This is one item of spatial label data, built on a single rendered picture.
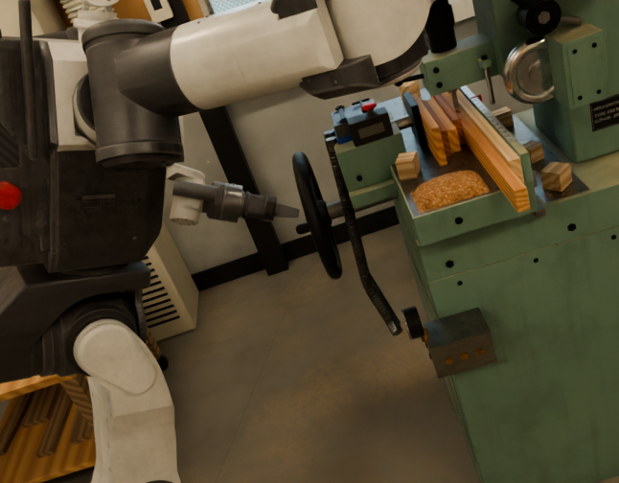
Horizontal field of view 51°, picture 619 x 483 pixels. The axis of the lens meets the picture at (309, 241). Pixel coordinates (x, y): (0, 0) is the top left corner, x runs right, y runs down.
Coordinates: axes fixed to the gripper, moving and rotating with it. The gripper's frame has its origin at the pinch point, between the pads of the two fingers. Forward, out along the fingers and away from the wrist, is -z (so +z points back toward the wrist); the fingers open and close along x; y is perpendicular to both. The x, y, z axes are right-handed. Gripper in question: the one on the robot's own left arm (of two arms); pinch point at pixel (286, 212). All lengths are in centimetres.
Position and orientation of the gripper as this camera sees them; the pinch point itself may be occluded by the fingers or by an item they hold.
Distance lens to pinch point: 154.4
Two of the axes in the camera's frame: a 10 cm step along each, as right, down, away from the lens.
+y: 1.5, -9.9, 0.3
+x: 1.6, 0.0, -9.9
